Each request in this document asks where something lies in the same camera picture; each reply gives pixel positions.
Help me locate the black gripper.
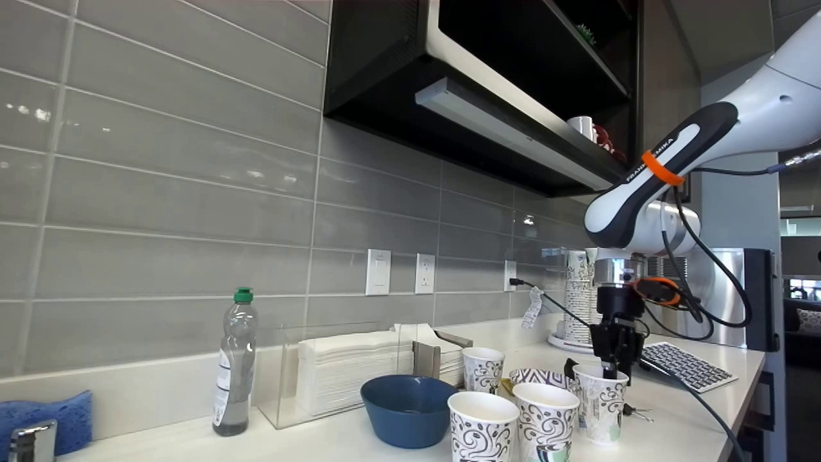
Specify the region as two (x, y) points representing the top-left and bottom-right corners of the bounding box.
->
(594, 284), (649, 380)

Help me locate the tall paper cup stack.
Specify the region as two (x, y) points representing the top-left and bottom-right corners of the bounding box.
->
(556, 247), (605, 343)

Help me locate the dark blue plastic bowl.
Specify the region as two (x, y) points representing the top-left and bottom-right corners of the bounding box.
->
(360, 372), (461, 451)

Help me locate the white round tray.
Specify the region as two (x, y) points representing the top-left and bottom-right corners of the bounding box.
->
(547, 333), (601, 356)

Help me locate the grey keyboard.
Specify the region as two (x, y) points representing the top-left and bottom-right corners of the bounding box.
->
(637, 340), (740, 398)

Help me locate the stainless steel appliance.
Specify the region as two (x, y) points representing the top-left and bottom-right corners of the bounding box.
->
(626, 247), (782, 353)

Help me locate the dark base cabinet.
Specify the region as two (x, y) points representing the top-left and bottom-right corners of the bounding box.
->
(732, 343), (791, 462)

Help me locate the small red object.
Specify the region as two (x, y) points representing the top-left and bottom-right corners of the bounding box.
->
(595, 122), (620, 159)

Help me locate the white mug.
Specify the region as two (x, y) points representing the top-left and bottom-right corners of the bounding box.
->
(568, 113), (601, 144)

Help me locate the under-cabinet light bar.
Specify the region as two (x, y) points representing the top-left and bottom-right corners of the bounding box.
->
(413, 75), (617, 192)

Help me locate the clear acrylic napkin holder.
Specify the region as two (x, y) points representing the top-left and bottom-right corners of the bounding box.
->
(254, 329), (464, 430)

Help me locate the clear soap bottle green cap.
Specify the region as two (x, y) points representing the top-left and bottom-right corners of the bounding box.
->
(211, 284), (260, 439)

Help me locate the black upper cabinet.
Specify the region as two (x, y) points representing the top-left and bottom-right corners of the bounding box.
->
(320, 0), (645, 201)

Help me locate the blue sponge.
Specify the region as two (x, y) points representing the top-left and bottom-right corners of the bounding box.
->
(0, 388), (97, 460)

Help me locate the black orange wrist camera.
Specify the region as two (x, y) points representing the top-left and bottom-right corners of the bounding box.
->
(631, 275), (687, 312)

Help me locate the thin dark blue cable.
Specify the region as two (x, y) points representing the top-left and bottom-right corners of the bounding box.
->
(510, 278), (746, 462)

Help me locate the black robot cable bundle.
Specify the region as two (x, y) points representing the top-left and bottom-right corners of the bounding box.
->
(637, 163), (821, 330)

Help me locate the orange arm strap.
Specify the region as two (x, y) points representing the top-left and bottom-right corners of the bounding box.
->
(638, 148), (687, 189)

